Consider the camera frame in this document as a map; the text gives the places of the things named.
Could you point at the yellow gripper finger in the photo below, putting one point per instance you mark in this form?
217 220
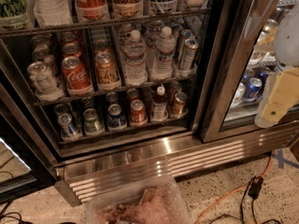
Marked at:
280 94

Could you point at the red can bottom shelf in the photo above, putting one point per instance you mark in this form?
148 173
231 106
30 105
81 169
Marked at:
138 115

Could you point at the red coke can middle shelf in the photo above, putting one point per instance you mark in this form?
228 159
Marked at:
76 76

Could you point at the green can bottom shelf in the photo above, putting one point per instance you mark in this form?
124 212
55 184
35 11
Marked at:
92 125

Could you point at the blue pepsi can bottom shelf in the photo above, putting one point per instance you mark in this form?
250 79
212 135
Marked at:
115 118

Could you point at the orange LaCroix can middle shelf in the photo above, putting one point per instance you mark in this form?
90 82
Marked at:
106 72

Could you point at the front left water bottle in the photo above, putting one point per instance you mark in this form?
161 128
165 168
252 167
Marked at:
135 59

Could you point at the gold LaCroix can top shelf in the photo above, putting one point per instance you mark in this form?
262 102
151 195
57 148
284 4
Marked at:
127 8

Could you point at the water bottle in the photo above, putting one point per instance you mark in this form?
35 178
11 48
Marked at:
135 59
163 57

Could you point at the slim silver can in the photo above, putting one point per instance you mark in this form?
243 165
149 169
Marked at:
189 51

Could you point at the blue pepsi can right fridge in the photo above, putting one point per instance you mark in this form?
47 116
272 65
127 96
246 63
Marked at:
253 87

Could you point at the green LaCroix can top shelf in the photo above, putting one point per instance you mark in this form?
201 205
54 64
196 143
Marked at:
14 14

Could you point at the front right water bottle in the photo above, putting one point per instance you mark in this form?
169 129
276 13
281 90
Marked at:
163 57

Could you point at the white can top shelf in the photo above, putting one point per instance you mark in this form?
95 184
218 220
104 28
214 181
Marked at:
52 12

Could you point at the clear plastic bin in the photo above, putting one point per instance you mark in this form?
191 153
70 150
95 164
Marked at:
154 200

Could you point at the small white cap bottle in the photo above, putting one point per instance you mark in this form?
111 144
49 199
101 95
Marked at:
158 110

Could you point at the black power adapter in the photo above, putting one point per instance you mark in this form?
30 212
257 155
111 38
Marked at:
255 187

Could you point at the silver diet coke can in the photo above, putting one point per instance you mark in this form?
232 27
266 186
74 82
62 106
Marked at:
47 87

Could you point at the steel fridge base grille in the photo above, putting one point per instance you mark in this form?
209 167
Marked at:
182 154

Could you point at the red coke can shelf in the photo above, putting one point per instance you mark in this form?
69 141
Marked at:
90 9
76 76

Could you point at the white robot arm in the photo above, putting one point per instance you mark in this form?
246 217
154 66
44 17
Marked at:
286 44

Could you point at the red coke can top shelf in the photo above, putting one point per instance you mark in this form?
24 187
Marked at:
90 9

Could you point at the blue white can bottom shelf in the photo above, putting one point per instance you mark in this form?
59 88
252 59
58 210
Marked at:
70 132

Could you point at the brown can bottom shelf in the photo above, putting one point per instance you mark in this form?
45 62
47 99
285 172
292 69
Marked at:
178 107

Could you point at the steel fridge door frame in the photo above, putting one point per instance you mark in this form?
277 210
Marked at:
220 121

